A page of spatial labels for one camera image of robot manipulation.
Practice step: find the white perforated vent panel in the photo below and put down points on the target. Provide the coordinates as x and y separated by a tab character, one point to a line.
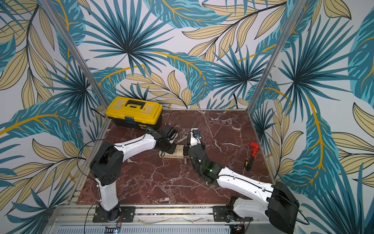
145	229

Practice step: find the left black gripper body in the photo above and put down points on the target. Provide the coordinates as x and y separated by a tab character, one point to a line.
168	148

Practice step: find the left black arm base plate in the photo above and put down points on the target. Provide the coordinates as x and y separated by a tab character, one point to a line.
123	214

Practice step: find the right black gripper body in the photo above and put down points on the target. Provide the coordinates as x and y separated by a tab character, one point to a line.
190	148

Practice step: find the aluminium front frame rail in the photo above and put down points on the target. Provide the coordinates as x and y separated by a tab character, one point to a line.
151	214

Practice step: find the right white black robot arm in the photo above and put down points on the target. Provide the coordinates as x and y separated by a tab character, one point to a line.
264	201

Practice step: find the red pipe wrench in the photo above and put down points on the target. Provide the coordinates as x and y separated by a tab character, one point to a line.
255	148

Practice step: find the light wooden board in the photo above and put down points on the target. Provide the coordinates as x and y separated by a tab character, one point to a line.
178	153

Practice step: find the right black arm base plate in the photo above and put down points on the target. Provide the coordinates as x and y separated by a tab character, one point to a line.
226	214

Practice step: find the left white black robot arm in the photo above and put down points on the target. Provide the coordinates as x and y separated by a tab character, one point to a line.
107	163

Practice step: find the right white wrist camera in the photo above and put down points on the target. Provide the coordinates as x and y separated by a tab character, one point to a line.
195	138

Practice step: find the yellow black plastic toolbox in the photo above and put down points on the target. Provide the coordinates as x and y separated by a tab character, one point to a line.
134	113

